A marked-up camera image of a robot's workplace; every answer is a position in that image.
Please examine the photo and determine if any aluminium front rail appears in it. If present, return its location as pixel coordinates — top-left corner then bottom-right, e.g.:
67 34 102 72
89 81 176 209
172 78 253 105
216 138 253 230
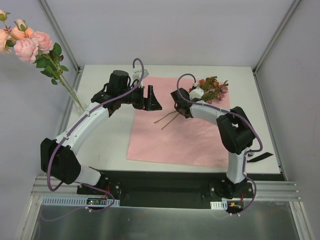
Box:
31 175 301 201

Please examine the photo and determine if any pink wrapping paper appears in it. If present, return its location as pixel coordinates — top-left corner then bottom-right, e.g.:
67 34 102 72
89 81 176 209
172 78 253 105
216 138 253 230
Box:
127 76 228 168

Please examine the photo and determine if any mauve rose stem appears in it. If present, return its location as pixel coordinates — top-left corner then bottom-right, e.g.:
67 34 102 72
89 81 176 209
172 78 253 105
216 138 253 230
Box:
161 80 230 131

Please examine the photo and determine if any clear glass vase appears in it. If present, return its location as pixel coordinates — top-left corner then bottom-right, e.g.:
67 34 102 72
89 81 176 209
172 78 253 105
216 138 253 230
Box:
68 87 88 116

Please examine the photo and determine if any left aluminium corner post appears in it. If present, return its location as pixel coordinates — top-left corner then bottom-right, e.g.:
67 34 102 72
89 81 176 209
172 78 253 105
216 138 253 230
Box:
37 0 85 73

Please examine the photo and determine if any left white cable duct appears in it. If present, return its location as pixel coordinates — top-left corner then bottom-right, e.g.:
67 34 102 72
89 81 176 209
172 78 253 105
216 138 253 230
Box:
42 196 120 208

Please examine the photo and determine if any orange brown rose stem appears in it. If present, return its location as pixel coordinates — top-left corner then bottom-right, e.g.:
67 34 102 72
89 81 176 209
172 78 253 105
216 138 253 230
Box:
154 76 229 129

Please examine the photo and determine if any aluminium corner post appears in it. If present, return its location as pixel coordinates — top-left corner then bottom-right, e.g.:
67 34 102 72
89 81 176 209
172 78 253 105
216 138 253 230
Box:
251 0 302 76
37 0 85 73

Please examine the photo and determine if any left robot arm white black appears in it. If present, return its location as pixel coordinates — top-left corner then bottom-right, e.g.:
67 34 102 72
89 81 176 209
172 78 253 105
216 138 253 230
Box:
40 70 162 195

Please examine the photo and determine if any light pink rose stem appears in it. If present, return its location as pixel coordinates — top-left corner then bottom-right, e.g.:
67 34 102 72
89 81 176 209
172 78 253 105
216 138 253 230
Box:
49 42 86 112

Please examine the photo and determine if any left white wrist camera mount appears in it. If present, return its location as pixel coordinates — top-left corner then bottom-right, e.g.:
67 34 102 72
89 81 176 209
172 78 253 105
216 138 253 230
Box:
131 68 149 87

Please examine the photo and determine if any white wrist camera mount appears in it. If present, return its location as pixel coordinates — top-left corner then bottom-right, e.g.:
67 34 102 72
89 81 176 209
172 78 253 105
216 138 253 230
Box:
131 68 149 87
189 83 204 100

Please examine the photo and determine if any right aluminium corner post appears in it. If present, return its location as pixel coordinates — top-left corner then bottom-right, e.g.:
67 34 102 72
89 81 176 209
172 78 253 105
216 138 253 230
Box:
251 0 302 76

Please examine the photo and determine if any white cable duct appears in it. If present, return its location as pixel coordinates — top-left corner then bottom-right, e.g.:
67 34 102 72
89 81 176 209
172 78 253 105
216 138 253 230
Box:
210 200 228 211
42 196 120 208

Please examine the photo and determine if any pink carnation stem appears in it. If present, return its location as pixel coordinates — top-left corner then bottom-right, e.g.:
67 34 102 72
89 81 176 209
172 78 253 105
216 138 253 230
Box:
13 31 86 112

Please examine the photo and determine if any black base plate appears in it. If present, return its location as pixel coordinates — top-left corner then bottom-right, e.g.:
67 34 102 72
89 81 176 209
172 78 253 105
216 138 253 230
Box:
46 167 287 210

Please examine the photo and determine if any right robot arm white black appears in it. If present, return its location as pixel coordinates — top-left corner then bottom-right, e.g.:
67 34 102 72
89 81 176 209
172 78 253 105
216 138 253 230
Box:
170 88 256 199

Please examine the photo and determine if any peach rose stem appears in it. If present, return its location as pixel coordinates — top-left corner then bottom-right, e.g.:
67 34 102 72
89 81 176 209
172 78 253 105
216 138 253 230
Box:
0 8 85 111

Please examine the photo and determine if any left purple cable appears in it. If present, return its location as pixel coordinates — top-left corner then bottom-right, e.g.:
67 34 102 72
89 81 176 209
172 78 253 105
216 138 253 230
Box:
39 58 145 222

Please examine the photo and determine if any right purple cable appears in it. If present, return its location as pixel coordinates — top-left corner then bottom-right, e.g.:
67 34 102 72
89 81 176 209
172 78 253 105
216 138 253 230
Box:
176 73 263 218

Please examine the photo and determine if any right white cable duct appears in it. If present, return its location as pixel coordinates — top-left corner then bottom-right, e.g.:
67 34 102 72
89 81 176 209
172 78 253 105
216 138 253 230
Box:
210 200 228 211

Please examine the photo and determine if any purple cable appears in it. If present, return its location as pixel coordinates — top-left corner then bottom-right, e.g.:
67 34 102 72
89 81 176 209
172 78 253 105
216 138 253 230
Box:
39 58 145 222
176 73 263 218

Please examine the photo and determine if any black ribbon gold lettering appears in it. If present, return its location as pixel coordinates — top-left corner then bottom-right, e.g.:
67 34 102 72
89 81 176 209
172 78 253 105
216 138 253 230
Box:
247 152 273 163

